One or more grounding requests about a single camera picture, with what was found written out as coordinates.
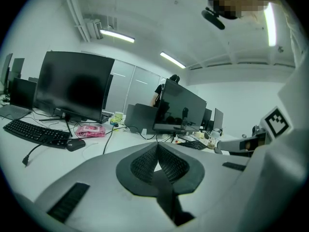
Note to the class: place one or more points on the black head camera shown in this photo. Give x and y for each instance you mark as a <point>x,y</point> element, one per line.
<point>213,18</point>

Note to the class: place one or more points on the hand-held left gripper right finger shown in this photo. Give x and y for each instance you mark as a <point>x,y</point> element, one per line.
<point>217,178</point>

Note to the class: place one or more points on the black keyboard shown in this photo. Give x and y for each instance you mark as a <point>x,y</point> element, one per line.
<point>193,144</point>
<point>33,132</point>

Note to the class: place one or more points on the dark grey monitor back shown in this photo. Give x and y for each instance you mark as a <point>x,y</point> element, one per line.
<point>140,117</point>

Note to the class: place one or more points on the black computer mouse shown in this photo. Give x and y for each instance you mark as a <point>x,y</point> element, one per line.
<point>75,145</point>

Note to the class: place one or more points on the yellow-green mug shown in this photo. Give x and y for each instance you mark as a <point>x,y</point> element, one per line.
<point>117,120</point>

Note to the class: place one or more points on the person's right hand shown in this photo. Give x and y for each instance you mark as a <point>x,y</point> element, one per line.
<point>247,146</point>

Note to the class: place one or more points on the flat black monitor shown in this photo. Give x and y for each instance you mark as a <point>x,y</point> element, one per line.
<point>179,107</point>

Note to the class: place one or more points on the ceiling air conditioner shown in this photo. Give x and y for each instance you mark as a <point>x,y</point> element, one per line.
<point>94,29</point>

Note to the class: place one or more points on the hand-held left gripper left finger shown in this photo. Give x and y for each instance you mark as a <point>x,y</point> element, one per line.
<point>101,192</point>

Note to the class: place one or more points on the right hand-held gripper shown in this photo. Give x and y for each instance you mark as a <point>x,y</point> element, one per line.
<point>277,123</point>

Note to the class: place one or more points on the curved black monitor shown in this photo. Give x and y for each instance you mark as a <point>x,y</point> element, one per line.
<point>74,86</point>

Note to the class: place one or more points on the pink wet wipes packet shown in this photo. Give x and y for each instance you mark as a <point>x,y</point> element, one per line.
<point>91,131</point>

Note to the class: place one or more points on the long ceiling light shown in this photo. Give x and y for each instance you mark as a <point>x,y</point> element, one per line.
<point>117,35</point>
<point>172,60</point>
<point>270,23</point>

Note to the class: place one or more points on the white printed t-shirt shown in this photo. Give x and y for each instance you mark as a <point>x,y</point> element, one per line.
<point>289,178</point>

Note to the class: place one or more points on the grey laptop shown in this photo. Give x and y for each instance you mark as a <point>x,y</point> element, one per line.
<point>23,95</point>

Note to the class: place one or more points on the clear plastic jar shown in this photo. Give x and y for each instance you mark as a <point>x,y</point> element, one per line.
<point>212,139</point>

